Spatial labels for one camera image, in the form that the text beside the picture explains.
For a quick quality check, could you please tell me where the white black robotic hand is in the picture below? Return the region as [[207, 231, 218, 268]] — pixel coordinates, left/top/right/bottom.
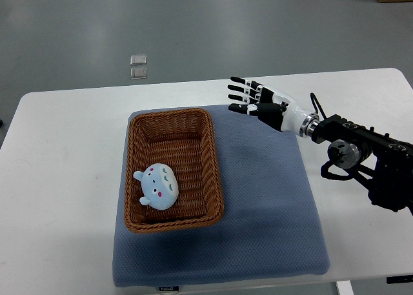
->
[[228, 77, 320, 137]]

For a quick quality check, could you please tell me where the light blue plush toy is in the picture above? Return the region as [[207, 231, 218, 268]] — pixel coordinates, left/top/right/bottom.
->
[[133, 163, 179, 210]]

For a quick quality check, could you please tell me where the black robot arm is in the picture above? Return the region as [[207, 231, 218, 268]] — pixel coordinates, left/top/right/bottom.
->
[[308, 93, 412, 212]]

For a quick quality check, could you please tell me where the brown wicker basket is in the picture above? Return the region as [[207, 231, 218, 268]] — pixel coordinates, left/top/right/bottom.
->
[[124, 108, 224, 233]]

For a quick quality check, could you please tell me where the blue padded mat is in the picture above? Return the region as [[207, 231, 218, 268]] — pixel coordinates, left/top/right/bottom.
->
[[112, 105, 330, 287]]

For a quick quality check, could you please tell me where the upper metal floor plate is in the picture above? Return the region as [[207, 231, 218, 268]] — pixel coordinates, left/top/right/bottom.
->
[[130, 54, 147, 66]]

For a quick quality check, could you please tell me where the white table leg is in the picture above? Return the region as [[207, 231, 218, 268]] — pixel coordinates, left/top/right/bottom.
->
[[336, 280, 354, 295]]

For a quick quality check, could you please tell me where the black table control panel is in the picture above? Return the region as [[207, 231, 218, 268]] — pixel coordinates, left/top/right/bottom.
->
[[386, 274, 413, 284]]

